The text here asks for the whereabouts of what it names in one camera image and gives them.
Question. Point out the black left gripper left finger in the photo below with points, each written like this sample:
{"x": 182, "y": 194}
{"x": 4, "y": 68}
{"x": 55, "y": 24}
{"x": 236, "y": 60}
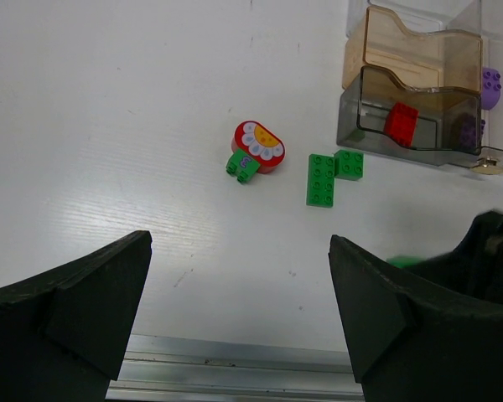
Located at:
{"x": 64, "y": 332}

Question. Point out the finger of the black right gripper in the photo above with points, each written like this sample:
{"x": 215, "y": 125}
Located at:
{"x": 475, "y": 267}

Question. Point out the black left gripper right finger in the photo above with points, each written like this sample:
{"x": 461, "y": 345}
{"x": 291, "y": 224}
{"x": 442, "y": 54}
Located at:
{"x": 410, "y": 339}

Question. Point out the green round lego piece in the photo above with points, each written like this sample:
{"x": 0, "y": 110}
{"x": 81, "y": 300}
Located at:
{"x": 402, "y": 261}

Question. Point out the purple arch lego brick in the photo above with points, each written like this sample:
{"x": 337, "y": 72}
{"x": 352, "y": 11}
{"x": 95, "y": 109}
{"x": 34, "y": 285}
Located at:
{"x": 466, "y": 133}

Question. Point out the red arch lego brick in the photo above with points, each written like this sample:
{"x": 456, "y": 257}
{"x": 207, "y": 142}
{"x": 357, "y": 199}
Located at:
{"x": 401, "y": 124}

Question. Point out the green square lego brick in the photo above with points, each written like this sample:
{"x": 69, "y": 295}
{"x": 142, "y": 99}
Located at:
{"x": 348, "y": 165}

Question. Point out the green lego plate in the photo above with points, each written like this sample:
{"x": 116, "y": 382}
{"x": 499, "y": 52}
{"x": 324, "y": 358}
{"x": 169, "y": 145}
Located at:
{"x": 320, "y": 184}

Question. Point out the small green lego brick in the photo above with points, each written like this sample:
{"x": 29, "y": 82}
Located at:
{"x": 242, "y": 166}

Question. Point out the purple square lego brick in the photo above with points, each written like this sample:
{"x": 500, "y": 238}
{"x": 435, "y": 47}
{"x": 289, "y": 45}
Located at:
{"x": 491, "y": 88}

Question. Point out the dark grey plastic bin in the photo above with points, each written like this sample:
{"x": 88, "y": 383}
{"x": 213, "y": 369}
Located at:
{"x": 366, "y": 103}

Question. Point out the clear plastic bin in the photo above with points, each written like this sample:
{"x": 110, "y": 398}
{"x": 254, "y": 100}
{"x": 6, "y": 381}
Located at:
{"x": 479, "y": 17}

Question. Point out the aluminium table frame rail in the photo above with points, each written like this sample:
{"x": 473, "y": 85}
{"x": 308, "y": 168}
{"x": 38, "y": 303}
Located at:
{"x": 177, "y": 369}

